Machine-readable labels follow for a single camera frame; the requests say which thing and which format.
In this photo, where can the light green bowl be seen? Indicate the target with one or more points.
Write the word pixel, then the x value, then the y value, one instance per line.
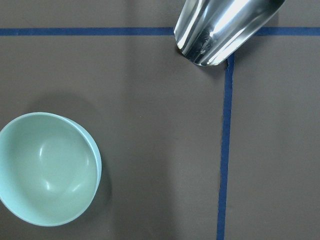
pixel 50 168

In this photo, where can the shiny metal scoop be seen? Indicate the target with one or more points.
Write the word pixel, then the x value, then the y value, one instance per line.
pixel 207 32

